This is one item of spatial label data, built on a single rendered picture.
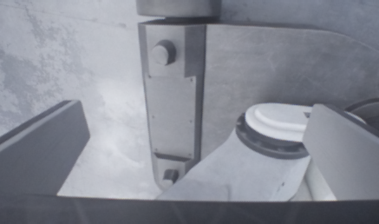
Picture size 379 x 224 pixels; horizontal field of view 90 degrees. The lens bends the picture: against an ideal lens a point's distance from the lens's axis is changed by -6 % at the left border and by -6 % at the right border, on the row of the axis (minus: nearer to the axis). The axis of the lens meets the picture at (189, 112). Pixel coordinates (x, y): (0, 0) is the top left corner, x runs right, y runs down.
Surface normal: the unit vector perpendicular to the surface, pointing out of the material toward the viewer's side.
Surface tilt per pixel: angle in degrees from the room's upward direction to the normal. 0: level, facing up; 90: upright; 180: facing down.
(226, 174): 90
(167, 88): 0
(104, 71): 0
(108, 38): 0
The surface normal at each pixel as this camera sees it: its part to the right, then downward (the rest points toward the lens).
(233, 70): -0.21, 0.47
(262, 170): 0.01, -0.88
